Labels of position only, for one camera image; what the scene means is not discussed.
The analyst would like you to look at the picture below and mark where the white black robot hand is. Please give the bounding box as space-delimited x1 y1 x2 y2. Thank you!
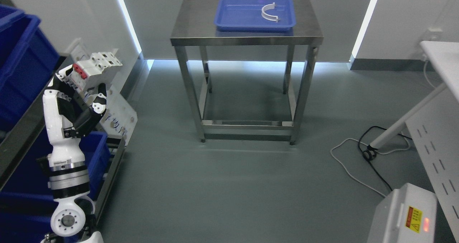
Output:
42 65 108 165

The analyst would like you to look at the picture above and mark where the white red circuit breaker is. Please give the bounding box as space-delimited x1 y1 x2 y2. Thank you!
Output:
69 52 123 94

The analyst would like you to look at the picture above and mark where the metal shelf rack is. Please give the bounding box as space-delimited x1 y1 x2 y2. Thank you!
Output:
1 63 104 231

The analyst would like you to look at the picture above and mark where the blue bin left top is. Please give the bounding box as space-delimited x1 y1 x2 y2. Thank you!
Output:
0 5 59 132

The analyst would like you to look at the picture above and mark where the blue bin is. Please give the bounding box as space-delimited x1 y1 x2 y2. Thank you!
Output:
0 130 110 243
0 5 59 132

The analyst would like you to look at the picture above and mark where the blue bin lower left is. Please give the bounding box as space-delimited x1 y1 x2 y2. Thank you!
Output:
0 130 110 243

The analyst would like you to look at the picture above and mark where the stainless steel table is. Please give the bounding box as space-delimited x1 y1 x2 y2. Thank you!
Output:
170 0 323 145

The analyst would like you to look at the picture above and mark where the blue plastic tray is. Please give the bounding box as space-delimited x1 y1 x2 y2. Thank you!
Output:
214 0 296 32

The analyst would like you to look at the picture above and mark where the grey machine with warning label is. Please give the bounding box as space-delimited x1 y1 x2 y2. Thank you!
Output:
367 183 437 243

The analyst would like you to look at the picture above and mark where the white desk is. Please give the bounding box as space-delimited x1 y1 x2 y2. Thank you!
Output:
367 41 459 242

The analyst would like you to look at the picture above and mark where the white curved bracket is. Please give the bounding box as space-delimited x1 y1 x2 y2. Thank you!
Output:
261 2 280 23

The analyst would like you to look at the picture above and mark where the black cable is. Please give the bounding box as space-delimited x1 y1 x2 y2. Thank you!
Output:
358 125 413 192

